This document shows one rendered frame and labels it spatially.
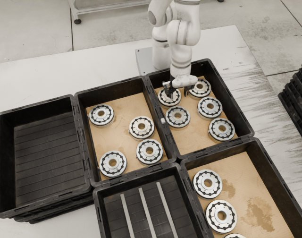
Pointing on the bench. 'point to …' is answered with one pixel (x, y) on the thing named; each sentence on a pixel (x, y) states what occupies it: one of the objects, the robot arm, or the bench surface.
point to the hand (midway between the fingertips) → (178, 94)
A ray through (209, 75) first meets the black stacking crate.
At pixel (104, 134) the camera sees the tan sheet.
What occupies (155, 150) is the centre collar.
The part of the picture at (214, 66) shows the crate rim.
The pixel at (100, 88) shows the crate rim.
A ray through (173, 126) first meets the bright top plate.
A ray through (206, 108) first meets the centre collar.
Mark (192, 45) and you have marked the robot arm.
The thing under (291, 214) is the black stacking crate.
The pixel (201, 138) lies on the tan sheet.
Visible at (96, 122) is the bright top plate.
